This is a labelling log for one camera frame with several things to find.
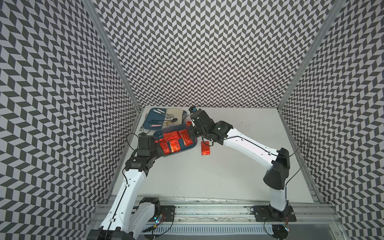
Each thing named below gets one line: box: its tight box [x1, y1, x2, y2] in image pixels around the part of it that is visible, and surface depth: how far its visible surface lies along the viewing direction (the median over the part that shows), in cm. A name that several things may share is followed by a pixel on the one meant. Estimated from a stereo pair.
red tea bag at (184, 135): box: [178, 129, 193, 147], surface depth 91 cm
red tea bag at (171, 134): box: [163, 130, 180, 139], surface depth 90 cm
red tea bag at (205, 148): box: [201, 141, 211, 156], surface depth 96 cm
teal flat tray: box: [143, 107, 187, 129], surface depth 114 cm
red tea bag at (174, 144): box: [167, 136, 182, 153], surface depth 88 cm
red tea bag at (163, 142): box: [159, 138, 171, 155], surface depth 86 cm
